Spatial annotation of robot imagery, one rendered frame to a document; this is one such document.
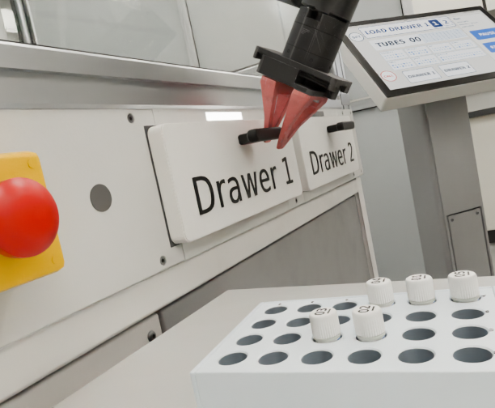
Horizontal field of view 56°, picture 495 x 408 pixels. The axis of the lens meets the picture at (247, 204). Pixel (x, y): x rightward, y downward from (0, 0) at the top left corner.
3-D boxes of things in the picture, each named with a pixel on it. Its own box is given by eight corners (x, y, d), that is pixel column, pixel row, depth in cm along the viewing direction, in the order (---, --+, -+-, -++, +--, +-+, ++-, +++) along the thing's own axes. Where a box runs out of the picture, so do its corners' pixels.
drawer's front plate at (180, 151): (303, 193, 67) (288, 117, 66) (187, 244, 42) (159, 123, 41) (292, 195, 68) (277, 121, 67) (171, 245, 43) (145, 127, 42)
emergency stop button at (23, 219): (75, 244, 25) (57, 170, 24) (6, 266, 21) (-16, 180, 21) (39, 249, 26) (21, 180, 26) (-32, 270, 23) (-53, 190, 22)
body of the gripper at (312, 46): (272, 65, 57) (296, 5, 55) (347, 98, 54) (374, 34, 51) (248, 61, 52) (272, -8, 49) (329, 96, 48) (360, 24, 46)
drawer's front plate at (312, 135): (359, 169, 94) (349, 115, 94) (309, 191, 69) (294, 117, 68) (351, 170, 95) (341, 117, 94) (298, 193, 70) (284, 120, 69)
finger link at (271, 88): (263, 133, 60) (291, 61, 56) (311, 157, 57) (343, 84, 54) (238, 135, 54) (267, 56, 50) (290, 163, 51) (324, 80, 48)
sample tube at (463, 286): (490, 362, 22) (475, 268, 22) (492, 374, 21) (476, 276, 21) (462, 362, 23) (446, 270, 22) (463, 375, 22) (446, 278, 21)
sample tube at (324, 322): (357, 402, 21) (339, 305, 21) (353, 418, 20) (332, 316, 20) (331, 401, 22) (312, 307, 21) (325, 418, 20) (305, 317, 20)
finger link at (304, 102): (257, 130, 60) (285, 59, 57) (306, 154, 58) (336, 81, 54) (231, 133, 54) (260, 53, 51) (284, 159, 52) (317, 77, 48)
